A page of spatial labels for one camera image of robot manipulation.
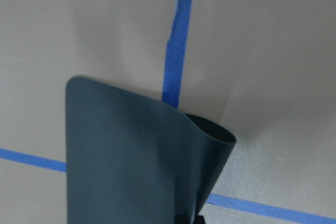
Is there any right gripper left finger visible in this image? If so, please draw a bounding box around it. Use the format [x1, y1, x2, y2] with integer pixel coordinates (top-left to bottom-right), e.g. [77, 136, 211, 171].
[174, 215, 188, 224]

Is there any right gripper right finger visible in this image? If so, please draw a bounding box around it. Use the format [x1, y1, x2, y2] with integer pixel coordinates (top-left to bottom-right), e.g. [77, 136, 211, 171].
[195, 215, 205, 224]

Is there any black mouse pad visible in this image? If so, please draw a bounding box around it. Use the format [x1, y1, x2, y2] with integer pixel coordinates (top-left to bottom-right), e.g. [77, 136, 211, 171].
[65, 77, 236, 223]

